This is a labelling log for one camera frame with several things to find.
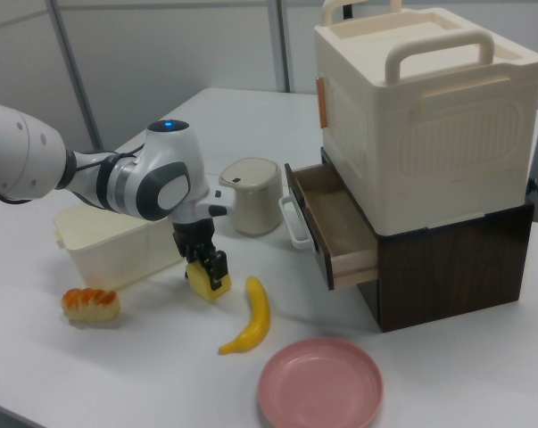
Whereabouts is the cream storage box with handles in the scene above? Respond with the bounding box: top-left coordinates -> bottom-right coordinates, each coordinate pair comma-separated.
312,0 -> 538,236

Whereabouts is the black wall cable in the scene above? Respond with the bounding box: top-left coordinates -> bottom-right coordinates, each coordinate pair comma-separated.
524,177 -> 538,220

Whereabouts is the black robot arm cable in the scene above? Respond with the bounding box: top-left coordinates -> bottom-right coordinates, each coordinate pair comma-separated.
0,144 -> 145,205

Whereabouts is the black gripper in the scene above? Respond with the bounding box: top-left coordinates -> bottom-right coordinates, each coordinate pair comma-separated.
171,217 -> 229,290

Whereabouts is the dark wooden drawer cabinet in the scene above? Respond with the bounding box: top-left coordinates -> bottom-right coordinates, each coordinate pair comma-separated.
319,146 -> 535,333

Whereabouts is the yellow cube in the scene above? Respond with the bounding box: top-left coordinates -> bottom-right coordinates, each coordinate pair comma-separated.
186,260 -> 233,304

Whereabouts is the orange bread roll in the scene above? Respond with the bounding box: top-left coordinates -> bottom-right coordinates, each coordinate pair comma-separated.
61,287 -> 120,324

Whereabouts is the pink plate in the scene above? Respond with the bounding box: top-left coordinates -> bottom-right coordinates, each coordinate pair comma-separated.
257,337 -> 385,428

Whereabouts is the wooden drawer with white handle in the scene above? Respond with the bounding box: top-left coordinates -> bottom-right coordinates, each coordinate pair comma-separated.
278,162 -> 379,292

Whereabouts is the white plastic open box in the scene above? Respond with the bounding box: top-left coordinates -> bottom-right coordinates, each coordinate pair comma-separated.
54,202 -> 184,289

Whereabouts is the beige lidded canister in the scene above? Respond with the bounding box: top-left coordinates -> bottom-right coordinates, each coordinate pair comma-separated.
218,156 -> 285,237

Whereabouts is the yellow banana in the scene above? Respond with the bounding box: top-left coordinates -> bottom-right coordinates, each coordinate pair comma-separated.
218,275 -> 271,357

